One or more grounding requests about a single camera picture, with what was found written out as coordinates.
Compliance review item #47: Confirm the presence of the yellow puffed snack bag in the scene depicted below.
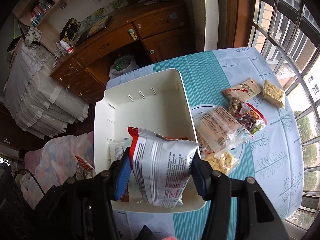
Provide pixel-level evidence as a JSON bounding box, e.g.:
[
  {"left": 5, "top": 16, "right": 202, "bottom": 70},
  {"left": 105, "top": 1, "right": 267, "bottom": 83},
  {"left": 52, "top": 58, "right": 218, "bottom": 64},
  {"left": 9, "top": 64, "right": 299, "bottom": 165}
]
[{"left": 204, "top": 148, "right": 240, "bottom": 176}]

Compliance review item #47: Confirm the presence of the clear bag with label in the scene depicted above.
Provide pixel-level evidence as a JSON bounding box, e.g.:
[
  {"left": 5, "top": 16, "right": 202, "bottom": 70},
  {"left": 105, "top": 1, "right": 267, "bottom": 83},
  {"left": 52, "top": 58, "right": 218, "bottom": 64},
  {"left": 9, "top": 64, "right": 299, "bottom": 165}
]
[{"left": 108, "top": 138, "right": 132, "bottom": 162}]

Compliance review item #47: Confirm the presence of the red and white snack bag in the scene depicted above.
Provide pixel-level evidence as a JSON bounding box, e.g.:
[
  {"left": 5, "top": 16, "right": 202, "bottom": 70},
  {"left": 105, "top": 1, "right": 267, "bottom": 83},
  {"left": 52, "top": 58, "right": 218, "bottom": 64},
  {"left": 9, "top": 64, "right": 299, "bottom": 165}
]
[{"left": 127, "top": 127, "right": 198, "bottom": 209}]

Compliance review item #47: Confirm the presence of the clear bag of biscuits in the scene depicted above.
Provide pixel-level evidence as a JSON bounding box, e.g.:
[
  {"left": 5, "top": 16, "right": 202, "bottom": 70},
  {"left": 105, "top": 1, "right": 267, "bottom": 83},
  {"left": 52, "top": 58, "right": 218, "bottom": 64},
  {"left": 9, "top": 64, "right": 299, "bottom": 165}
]
[{"left": 193, "top": 106, "right": 252, "bottom": 155}]

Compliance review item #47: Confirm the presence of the red-lid dried fruit packet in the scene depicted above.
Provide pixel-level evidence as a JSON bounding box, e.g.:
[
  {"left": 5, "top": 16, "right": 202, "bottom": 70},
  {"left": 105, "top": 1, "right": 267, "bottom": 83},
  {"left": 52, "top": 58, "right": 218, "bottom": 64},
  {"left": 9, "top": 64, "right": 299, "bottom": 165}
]
[{"left": 236, "top": 103, "right": 267, "bottom": 135}]

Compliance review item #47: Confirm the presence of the white plastic storage bin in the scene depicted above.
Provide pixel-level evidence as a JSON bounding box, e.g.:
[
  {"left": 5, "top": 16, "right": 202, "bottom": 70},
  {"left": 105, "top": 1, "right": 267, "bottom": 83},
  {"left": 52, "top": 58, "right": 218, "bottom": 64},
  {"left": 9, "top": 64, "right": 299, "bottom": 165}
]
[{"left": 94, "top": 69, "right": 205, "bottom": 213}]

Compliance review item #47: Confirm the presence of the yellow rice cracker block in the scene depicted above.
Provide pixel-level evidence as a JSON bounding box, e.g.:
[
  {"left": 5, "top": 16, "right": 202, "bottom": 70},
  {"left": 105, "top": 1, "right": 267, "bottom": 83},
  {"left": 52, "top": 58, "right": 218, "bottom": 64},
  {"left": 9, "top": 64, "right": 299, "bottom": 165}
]
[{"left": 262, "top": 80, "right": 285, "bottom": 108}]

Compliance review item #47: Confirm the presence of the small red sauce packet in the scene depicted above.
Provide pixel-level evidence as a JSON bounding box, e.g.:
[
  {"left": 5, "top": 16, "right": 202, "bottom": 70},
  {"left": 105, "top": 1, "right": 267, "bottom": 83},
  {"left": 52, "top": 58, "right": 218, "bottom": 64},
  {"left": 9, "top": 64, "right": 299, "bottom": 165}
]
[{"left": 117, "top": 185, "right": 129, "bottom": 202}]

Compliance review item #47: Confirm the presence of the small brown-white snack packet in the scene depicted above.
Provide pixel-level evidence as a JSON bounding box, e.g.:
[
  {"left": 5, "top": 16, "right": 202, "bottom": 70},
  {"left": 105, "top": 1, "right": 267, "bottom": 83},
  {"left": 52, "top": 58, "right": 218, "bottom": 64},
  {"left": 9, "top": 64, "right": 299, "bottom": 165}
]
[{"left": 75, "top": 155, "right": 96, "bottom": 180}]

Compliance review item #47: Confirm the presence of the teal leaf-print tablecloth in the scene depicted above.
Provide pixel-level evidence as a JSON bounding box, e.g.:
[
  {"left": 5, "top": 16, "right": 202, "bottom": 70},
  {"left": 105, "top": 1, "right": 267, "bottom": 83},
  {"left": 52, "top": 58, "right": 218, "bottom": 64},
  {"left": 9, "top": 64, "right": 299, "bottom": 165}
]
[{"left": 106, "top": 47, "right": 304, "bottom": 240}]

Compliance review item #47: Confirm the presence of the mixed nuts clear packet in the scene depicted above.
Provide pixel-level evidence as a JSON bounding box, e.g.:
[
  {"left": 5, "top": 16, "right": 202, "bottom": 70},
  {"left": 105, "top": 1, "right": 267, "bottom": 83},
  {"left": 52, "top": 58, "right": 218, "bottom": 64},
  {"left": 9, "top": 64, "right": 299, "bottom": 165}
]
[{"left": 228, "top": 97, "right": 244, "bottom": 117}]

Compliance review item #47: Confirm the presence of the beige soda cracker pack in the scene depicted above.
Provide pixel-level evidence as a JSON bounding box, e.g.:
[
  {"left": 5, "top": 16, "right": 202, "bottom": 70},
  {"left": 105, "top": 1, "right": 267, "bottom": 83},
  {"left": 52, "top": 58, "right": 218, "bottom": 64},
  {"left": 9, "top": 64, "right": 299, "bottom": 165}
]
[{"left": 222, "top": 77, "right": 261, "bottom": 102}]

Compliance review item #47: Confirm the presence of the white lace-covered furniture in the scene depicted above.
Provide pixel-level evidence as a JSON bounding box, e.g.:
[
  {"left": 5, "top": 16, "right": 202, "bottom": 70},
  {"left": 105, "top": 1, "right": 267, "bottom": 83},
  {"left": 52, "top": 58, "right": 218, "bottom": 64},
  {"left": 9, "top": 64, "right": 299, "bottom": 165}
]
[{"left": 4, "top": 43, "right": 89, "bottom": 139}]

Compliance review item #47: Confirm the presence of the plastic trash bag under desk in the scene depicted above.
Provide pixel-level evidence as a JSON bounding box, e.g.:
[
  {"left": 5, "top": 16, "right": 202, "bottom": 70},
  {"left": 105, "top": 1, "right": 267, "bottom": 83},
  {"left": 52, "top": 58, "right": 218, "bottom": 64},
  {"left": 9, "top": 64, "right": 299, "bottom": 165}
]
[{"left": 109, "top": 55, "right": 139, "bottom": 80}]

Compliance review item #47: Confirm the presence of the white red-cap bottle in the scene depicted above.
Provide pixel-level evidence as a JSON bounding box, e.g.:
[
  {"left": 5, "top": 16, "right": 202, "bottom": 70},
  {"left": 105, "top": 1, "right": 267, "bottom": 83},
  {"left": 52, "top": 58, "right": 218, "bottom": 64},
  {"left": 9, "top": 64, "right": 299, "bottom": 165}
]
[{"left": 59, "top": 40, "right": 73, "bottom": 54}]

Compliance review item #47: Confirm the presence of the wooden desk with drawers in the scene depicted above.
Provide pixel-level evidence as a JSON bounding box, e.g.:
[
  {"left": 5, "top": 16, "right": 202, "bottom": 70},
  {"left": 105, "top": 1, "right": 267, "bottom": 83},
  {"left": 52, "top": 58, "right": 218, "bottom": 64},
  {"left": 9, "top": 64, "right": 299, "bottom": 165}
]
[{"left": 50, "top": 0, "right": 195, "bottom": 104}]

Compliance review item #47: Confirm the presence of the book on desk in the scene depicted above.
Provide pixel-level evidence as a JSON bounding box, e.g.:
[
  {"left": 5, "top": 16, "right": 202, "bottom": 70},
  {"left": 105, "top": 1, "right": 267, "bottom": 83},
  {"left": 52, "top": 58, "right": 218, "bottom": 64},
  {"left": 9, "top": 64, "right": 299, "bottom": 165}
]
[{"left": 86, "top": 16, "right": 113, "bottom": 38}]

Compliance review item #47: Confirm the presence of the black gold embroidered case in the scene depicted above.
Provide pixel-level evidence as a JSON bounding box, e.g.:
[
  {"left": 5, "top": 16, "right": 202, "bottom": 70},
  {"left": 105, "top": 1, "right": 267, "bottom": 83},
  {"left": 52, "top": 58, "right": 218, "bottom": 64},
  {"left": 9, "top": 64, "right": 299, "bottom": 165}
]
[{"left": 60, "top": 18, "right": 81, "bottom": 45}]

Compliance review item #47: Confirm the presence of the floral fabric pouch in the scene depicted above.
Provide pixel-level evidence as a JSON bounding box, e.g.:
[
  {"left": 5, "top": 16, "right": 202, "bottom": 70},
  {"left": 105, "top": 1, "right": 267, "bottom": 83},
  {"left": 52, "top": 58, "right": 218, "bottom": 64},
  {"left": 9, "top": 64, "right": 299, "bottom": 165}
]
[{"left": 24, "top": 27, "right": 42, "bottom": 48}]

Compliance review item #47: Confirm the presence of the wooden bookshelf with books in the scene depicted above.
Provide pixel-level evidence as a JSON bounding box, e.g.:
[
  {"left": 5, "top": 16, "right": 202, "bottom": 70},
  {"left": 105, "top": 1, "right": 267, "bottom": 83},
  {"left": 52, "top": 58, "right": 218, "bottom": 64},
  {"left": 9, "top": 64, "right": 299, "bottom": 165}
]
[{"left": 11, "top": 0, "right": 106, "bottom": 53}]

